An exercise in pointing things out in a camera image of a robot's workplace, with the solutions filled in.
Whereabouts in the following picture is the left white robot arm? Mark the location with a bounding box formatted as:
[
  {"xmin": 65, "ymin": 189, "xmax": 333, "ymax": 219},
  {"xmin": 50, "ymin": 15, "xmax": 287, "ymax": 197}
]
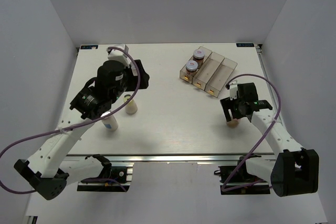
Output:
[{"xmin": 14, "ymin": 59, "xmax": 150, "ymax": 200}]

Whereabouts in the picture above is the right blue table sticker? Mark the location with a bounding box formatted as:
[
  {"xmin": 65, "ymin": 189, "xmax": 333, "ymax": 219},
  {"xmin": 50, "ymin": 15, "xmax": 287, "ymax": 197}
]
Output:
[{"xmin": 236, "ymin": 43, "xmax": 255, "ymax": 48}]

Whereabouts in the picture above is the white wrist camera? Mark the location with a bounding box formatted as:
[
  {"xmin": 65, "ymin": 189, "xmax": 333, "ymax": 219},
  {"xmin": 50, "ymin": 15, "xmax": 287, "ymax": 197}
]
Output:
[
  {"xmin": 106, "ymin": 44, "xmax": 129, "ymax": 68},
  {"xmin": 225, "ymin": 82, "xmax": 238, "ymax": 101}
]

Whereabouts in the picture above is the middle clear organizer bin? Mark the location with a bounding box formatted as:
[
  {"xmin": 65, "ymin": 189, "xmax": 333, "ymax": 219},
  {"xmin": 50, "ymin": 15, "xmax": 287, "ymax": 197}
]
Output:
[{"xmin": 192, "ymin": 52, "xmax": 225, "ymax": 90}]

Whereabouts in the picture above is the silver lid white bottle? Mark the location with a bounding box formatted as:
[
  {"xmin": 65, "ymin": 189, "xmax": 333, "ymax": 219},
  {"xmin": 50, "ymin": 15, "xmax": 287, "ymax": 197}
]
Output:
[{"xmin": 101, "ymin": 111, "xmax": 118, "ymax": 132}]

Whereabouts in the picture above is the dark brown sauce jar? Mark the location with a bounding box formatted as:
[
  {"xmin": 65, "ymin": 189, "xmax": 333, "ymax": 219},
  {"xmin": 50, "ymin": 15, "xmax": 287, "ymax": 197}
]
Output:
[{"xmin": 193, "ymin": 48, "xmax": 205, "ymax": 68}]

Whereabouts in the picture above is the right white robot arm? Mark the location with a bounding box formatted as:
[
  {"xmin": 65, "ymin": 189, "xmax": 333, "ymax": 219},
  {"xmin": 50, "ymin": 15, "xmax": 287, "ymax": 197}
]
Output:
[{"xmin": 220, "ymin": 81, "xmax": 319, "ymax": 197}]

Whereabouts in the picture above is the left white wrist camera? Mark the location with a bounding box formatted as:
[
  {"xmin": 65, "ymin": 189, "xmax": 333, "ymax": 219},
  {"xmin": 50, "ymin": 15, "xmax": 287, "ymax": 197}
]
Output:
[{"xmin": 106, "ymin": 44, "xmax": 129, "ymax": 68}]

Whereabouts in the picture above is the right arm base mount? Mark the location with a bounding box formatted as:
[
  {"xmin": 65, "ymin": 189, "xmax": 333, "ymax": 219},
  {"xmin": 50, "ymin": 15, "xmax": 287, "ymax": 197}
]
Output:
[{"xmin": 213, "ymin": 161, "xmax": 271, "ymax": 195}]

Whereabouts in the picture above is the yellow lid spice bottle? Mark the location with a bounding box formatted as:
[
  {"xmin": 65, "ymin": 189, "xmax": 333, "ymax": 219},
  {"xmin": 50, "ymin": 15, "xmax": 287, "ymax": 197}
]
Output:
[{"xmin": 123, "ymin": 94, "xmax": 138, "ymax": 115}]

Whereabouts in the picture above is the blue table sticker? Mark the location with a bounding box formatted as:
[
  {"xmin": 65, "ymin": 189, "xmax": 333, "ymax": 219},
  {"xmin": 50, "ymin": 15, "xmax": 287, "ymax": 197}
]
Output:
[
  {"xmin": 236, "ymin": 43, "xmax": 255, "ymax": 48},
  {"xmin": 80, "ymin": 45, "xmax": 98, "ymax": 50}
]

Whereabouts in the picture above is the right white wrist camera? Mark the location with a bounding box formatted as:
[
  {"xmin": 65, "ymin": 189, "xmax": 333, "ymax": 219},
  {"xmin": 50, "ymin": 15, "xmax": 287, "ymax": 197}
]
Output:
[{"xmin": 225, "ymin": 82, "xmax": 238, "ymax": 101}]

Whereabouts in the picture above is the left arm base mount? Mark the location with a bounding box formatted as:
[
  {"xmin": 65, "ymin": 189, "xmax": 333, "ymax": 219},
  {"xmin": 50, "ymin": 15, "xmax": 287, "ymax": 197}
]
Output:
[{"xmin": 77, "ymin": 154, "xmax": 131, "ymax": 193}]

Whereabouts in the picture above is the left blue table sticker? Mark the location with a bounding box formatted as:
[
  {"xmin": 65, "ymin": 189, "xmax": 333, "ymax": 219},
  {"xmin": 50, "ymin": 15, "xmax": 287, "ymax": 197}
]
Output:
[{"xmin": 80, "ymin": 45, "xmax": 98, "ymax": 50}]

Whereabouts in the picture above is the right clear organizer bin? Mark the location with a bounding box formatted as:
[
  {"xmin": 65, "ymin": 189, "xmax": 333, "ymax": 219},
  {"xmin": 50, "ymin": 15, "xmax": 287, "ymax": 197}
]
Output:
[{"xmin": 205, "ymin": 58, "xmax": 238, "ymax": 98}]

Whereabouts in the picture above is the pink lid spice bottle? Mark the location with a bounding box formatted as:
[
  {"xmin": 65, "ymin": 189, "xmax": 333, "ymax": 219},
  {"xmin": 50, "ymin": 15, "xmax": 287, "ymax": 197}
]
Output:
[{"xmin": 226, "ymin": 120, "xmax": 240, "ymax": 128}]

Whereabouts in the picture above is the orange label sauce jar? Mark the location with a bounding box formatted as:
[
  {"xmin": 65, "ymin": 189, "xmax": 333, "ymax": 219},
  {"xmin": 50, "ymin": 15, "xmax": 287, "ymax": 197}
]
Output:
[{"xmin": 185, "ymin": 60, "xmax": 198, "ymax": 79}]

